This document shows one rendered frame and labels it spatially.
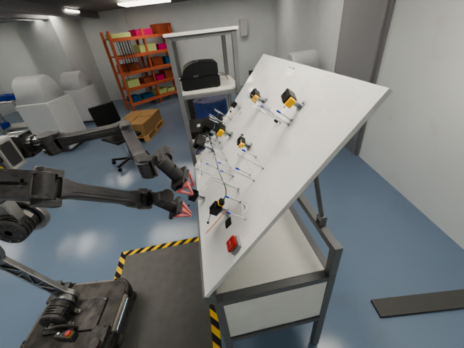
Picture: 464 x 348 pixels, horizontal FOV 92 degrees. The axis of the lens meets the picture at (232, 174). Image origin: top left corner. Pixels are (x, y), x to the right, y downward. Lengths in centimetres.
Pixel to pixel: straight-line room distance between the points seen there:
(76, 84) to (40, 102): 194
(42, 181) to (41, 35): 796
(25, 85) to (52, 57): 301
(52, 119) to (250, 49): 628
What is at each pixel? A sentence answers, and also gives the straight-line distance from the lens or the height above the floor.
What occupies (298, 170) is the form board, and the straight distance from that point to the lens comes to 82.
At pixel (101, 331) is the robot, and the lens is 197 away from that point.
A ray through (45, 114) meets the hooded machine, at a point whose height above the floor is 80.
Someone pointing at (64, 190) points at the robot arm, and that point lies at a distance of 81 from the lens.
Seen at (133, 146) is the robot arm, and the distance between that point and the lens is 107.
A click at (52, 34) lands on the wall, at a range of 850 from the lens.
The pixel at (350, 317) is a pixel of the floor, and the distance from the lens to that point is 212.
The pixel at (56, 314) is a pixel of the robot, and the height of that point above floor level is 40.
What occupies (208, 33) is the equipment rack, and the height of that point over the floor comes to 182.
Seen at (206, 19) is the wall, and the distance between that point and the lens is 881.
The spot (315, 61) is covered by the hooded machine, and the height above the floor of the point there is 118.
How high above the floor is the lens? 184
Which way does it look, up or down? 33 degrees down
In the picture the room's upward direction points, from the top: 7 degrees counter-clockwise
